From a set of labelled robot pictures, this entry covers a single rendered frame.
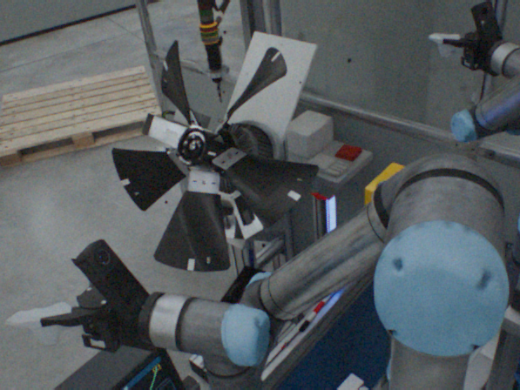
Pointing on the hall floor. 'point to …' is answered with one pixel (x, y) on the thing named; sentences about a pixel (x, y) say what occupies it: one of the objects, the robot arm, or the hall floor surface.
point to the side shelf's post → (319, 211)
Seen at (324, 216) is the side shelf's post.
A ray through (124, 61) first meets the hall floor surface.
